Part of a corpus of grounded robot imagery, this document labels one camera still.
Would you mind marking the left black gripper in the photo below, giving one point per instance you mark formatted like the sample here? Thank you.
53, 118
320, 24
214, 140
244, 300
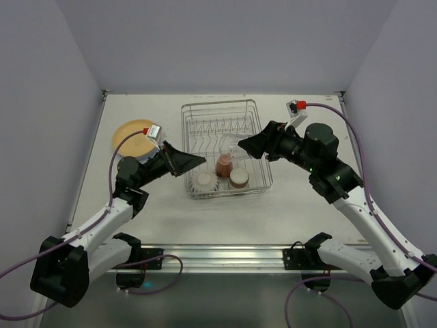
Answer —
169, 159

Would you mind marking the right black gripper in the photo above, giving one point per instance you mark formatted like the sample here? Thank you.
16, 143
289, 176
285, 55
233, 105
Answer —
272, 139

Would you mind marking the clear glass tumbler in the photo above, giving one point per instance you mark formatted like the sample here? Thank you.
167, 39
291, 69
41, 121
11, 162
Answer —
228, 146

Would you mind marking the pink mug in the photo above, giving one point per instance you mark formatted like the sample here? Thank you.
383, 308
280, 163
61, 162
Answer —
224, 166

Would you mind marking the yellow plate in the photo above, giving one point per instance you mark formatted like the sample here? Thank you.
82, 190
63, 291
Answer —
129, 140

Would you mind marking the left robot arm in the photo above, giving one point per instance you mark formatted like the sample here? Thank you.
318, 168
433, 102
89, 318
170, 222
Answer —
66, 266

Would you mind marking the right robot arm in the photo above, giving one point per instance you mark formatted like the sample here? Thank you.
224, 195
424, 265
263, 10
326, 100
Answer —
398, 270

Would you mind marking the white striped bowl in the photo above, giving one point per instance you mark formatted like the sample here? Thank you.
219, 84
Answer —
204, 182

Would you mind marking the white brown cup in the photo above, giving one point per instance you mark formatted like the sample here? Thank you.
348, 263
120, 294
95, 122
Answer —
238, 178

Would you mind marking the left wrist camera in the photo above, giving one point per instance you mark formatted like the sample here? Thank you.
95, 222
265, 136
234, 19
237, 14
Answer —
152, 134

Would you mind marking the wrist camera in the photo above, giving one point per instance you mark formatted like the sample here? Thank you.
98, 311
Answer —
297, 112
152, 134

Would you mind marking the wire dish rack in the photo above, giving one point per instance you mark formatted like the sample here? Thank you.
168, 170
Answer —
204, 123

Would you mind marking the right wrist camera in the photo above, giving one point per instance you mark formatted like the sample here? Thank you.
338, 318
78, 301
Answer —
297, 112

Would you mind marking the aluminium mounting rail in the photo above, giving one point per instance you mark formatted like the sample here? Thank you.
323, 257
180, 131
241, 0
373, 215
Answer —
223, 259

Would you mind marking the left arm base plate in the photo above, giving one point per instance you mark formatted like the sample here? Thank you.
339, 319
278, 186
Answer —
150, 259

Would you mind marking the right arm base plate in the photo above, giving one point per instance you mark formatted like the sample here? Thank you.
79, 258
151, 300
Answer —
302, 259

